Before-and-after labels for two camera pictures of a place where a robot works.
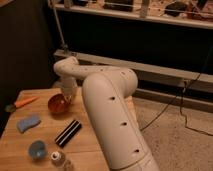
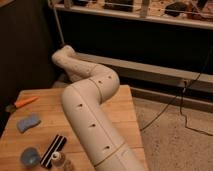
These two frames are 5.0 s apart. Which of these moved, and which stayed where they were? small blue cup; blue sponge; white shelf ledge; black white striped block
Moved: black white striped block; small blue cup
Stayed: white shelf ledge; blue sponge
